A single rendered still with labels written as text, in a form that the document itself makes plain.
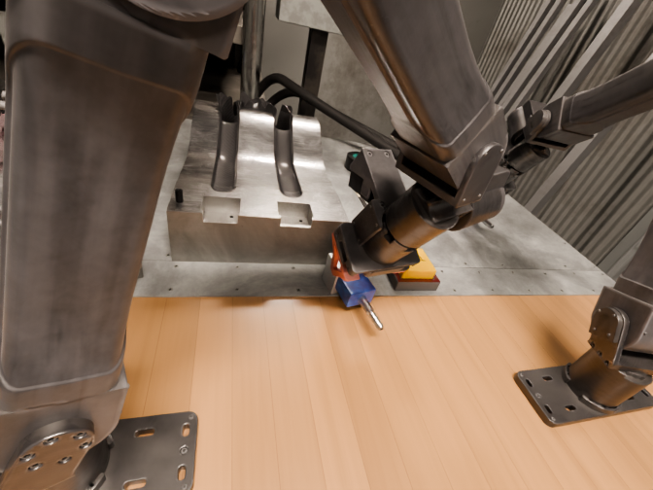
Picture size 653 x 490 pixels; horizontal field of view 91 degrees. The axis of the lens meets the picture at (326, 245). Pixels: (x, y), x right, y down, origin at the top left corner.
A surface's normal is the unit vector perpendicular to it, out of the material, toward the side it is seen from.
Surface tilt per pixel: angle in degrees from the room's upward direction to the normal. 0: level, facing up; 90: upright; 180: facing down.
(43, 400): 89
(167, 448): 0
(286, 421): 0
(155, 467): 0
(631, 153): 90
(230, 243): 90
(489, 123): 90
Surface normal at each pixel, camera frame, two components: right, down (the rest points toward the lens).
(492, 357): 0.20, -0.78
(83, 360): 0.65, 0.40
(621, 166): -0.96, -0.02
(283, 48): 0.22, 0.62
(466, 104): 0.45, 0.48
